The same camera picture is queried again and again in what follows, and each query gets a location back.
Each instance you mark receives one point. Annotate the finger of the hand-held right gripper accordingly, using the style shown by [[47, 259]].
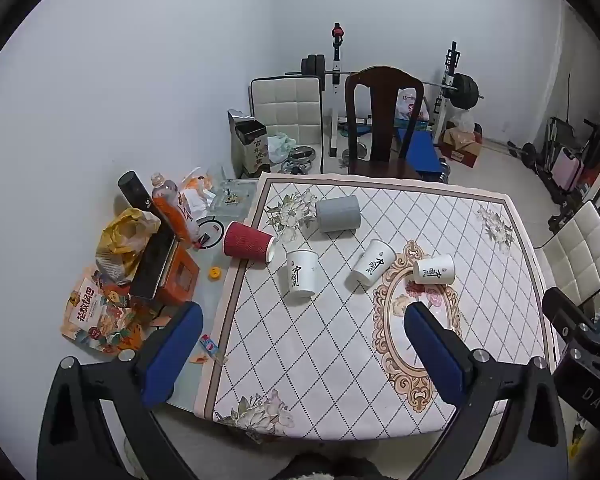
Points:
[[565, 310]]

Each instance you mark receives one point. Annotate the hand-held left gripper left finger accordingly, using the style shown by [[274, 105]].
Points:
[[175, 355]]

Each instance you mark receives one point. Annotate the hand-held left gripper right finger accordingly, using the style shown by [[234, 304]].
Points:
[[435, 360]]

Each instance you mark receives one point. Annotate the white printed paper cup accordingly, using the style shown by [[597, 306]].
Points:
[[300, 277], [372, 262], [432, 270]]

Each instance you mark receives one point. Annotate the red ribbed paper cup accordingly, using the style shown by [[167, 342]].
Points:
[[245, 245]]

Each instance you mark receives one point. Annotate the grey cup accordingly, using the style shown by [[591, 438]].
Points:
[[337, 214]]

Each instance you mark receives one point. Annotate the white padded chair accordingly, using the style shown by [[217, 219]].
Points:
[[285, 105], [580, 245]]

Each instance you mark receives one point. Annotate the orange box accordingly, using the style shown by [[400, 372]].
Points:
[[180, 280]]

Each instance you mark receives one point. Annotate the yellow bottle cap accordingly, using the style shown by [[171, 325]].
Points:
[[215, 273]]

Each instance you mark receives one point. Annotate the orange snack packet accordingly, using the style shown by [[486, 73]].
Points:
[[87, 310]]

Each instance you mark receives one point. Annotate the floral printed table mat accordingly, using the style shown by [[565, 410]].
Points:
[[330, 360]]

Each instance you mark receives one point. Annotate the yellow plastic bag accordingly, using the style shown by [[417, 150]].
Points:
[[122, 232]]

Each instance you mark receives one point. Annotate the pink suitcase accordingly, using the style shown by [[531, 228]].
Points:
[[567, 170]]

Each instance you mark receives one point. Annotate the orange drink bottle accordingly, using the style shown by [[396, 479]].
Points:
[[172, 210]]

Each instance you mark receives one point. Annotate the dumbbell bar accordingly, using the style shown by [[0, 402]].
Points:
[[527, 152]]

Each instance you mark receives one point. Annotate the glass ashtray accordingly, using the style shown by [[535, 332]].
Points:
[[230, 195]]

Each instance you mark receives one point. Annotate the black cylinder bottle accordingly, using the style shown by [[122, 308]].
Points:
[[135, 190]]

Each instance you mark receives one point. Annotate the orange white packet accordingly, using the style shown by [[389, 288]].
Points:
[[197, 182]]

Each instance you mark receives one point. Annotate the black folding cart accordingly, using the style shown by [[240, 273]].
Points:
[[555, 132]]

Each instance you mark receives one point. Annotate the cardboard box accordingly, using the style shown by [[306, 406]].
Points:
[[460, 150]]

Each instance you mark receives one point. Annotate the blue weight bench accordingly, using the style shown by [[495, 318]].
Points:
[[422, 152]]

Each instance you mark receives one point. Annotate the brown tea box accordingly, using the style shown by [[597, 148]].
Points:
[[252, 155]]

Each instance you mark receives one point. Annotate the metal pot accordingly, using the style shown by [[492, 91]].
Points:
[[300, 157]]

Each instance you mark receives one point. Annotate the pale green plastic bag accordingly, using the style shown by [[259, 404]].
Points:
[[281, 146]]

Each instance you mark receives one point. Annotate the black barbell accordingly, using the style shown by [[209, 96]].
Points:
[[465, 91]]

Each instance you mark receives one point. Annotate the white red plastic bag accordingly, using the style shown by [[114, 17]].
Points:
[[410, 105]]

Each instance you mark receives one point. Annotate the white barbell rack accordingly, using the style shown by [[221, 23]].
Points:
[[336, 75]]

